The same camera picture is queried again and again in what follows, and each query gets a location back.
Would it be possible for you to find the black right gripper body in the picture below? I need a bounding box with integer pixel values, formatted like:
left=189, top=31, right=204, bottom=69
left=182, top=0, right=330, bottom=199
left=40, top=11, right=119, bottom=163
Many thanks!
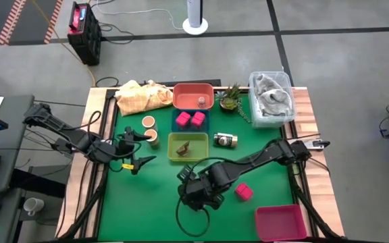
left=177, top=174, right=225, bottom=212

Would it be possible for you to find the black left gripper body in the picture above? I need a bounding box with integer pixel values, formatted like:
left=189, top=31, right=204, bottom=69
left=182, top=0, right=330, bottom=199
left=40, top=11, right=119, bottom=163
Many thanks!
left=107, top=137, right=138, bottom=167

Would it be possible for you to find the pink-lid paprika tin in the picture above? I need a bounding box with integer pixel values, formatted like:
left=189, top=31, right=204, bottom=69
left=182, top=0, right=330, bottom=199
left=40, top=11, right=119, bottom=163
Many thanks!
left=176, top=111, right=192, bottom=128
left=234, top=182, right=255, bottom=202
left=190, top=111, right=207, bottom=128

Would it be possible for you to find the gold-lid spice jar dark label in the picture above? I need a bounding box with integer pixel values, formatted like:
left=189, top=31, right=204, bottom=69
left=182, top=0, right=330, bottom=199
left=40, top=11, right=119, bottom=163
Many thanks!
left=213, top=132, right=238, bottom=149

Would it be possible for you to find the small wooden cup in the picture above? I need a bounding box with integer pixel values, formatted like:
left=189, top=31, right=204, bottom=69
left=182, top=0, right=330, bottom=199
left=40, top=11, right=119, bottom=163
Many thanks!
left=141, top=115, right=158, bottom=132

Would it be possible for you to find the yellow checked cloth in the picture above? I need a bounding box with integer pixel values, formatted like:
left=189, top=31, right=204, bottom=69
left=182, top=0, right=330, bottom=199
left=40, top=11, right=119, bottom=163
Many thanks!
left=114, top=80, right=174, bottom=117

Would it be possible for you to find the blue plastic bin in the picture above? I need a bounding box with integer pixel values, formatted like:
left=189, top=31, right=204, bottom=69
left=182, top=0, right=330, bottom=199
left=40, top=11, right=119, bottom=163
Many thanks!
left=171, top=108, right=211, bottom=133

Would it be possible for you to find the yellow-green plastic bin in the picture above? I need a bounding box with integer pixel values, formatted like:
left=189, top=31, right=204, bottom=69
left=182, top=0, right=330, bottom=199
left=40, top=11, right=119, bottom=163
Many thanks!
left=167, top=131, right=210, bottom=162

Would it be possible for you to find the green table mat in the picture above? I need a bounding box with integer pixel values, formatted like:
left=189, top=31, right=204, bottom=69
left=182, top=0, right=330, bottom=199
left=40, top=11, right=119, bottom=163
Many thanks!
left=98, top=94, right=295, bottom=242

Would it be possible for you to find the orange plastic bin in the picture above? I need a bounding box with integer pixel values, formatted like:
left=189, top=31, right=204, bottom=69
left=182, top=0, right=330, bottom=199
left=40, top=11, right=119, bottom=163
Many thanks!
left=172, top=82, right=215, bottom=110

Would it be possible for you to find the pink plastic bin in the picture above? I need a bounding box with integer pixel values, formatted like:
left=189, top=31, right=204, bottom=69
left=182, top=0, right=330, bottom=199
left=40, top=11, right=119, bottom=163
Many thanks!
left=255, top=204, right=307, bottom=242

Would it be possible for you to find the potted succulent plant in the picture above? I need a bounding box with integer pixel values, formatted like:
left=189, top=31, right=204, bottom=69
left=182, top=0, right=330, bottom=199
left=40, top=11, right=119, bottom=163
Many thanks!
left=214, top=83, right=251, bottom=123

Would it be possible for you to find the clear plastic storage tub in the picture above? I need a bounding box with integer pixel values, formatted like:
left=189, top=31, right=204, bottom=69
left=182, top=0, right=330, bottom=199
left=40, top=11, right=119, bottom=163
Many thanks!
left=248, top=70, right=296, bottom=129

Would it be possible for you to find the white mug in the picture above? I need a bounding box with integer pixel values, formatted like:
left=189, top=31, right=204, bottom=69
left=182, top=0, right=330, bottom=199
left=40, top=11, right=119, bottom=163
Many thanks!
left=23, top=197, right=45, bottom=217

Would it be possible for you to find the black crate with red top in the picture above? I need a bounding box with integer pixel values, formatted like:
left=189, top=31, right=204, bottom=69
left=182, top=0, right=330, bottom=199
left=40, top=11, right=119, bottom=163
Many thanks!
left=67, top=1, right=103, bottom=67

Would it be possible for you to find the grey desk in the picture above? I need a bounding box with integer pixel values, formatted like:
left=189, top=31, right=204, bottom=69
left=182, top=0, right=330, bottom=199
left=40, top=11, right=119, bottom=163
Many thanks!
left=0, top=94, right=35, bottom=243

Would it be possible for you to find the grey cloth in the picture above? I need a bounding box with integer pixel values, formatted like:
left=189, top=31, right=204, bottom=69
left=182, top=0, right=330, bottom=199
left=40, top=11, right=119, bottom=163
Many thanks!
left=255, top=74, right=293, bottom=117

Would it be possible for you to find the white fan base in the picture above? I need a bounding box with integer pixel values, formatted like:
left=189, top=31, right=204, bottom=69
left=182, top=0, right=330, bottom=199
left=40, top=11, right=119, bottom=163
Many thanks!
left=182, top=0, right=209, bottom=36

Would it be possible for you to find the black striped floor mat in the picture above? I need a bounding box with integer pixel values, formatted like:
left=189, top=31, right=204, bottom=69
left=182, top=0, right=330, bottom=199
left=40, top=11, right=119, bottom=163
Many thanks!
left=0, top=0, right=26, bottom=47
left=11, top=0, right=63, bottom=45

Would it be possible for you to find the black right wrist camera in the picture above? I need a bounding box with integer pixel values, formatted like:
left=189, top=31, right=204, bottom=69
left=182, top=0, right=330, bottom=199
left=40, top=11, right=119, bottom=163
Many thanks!
left=176, top=164, right=197, bottom=183

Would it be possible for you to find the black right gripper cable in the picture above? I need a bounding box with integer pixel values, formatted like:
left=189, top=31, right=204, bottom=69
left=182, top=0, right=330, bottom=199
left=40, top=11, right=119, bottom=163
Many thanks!
left=175, top=197, right=211, bottom=238

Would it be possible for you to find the black floor cable loop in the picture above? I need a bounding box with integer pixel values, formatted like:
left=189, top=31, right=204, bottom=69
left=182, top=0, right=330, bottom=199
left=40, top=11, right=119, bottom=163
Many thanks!
left=95, top=76, right=120, bottom=88

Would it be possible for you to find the black aluminium table frame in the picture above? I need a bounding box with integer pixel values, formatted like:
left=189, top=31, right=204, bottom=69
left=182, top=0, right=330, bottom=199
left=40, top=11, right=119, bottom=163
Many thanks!
left=55, top=79, right=346, bottom=243

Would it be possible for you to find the yellow floor cable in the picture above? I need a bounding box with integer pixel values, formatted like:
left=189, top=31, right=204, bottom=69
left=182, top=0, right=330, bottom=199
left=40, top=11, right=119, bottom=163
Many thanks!
left=32, top=0, right=97, bottom=87

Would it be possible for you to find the white floor cable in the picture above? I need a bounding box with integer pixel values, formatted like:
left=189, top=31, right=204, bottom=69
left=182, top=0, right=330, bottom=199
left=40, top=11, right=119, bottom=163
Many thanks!
left=91, top=0, right=185, bottom=31

